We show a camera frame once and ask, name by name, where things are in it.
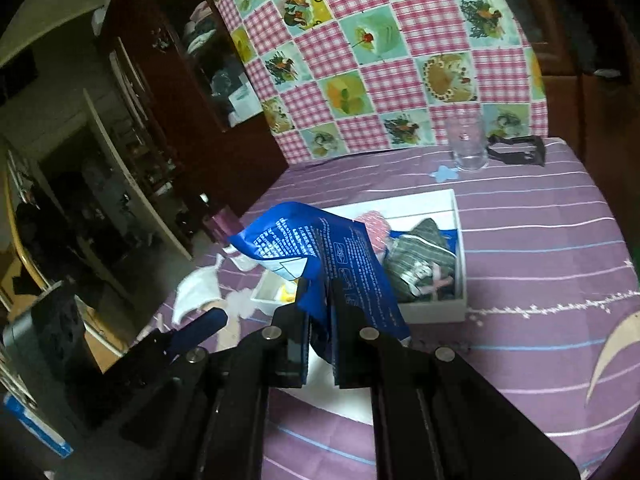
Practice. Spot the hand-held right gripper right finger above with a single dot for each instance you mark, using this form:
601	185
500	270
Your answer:
342	355

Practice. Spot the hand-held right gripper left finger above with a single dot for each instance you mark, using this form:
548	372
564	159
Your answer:
300	355

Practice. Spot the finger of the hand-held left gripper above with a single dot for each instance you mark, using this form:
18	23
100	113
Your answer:
200	327

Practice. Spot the yellow packet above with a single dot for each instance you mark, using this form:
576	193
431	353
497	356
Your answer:
287	294

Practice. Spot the blue printed packet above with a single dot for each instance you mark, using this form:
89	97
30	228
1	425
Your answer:
345	270

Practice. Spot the grey striped cloth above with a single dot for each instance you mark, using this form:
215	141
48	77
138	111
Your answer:
425	260

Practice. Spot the pink patterned packet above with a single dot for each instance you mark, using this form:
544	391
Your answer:
375	232

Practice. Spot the white shallow box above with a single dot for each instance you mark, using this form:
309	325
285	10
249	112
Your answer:
450	240

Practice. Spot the white folded cloth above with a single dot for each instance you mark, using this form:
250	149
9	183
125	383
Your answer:
197	290

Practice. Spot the purple striped tablecloth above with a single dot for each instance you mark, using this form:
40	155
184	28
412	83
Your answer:
540	260

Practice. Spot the dark wooden cabinet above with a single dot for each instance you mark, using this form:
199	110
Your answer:
165	85

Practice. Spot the clear glass cup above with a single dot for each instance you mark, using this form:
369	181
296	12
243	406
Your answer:
467	142

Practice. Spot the black clip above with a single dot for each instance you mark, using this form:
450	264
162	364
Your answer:
517	150

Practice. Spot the pink checkered cloth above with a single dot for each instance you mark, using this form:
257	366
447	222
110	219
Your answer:
380	55

